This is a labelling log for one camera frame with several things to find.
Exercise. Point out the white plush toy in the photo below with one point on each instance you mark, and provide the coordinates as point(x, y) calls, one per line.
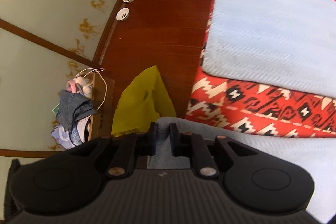
point(80, 85)

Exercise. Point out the light blue knit garment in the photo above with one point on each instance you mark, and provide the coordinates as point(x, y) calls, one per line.
point(257, 143)

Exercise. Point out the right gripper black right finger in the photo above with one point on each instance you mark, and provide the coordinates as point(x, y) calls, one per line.
point(193, 147)

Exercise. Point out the dark denim cloth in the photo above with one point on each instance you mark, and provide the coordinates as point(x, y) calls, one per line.
point(73, 107)

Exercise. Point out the white pet bowl near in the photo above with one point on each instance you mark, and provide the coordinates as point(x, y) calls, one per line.
point(123, 14)

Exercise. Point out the red patterned table cover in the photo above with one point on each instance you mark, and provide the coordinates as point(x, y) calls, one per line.
point(268, 68)

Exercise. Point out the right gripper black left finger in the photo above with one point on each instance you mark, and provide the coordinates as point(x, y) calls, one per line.
point(127, 149)

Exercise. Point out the yellow plastic bag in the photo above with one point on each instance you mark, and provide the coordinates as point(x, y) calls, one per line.
point(143, 102)

